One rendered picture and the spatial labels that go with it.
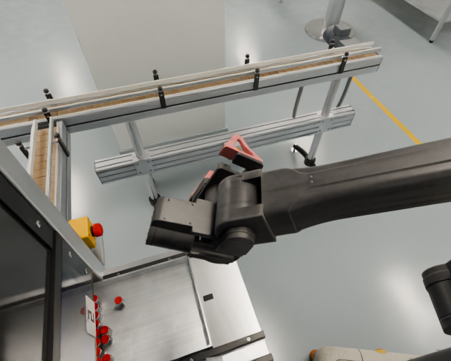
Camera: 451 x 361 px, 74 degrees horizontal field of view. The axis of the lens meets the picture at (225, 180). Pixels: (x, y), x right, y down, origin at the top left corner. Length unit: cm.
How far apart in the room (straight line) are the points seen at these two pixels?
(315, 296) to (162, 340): 118
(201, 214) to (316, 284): 162
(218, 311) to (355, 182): 69
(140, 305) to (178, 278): 13
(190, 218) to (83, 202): 202
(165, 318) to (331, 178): 72
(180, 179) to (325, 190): 202
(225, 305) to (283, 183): 65
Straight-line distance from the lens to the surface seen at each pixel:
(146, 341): 94
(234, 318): 93
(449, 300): 66
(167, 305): 95
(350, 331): 194
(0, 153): 62
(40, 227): 69
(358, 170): 33
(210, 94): 149
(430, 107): 344
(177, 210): 38
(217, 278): 96
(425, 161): 34
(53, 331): 66
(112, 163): 175
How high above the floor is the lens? 178
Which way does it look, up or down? 52 degrees down
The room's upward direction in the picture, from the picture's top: straight up
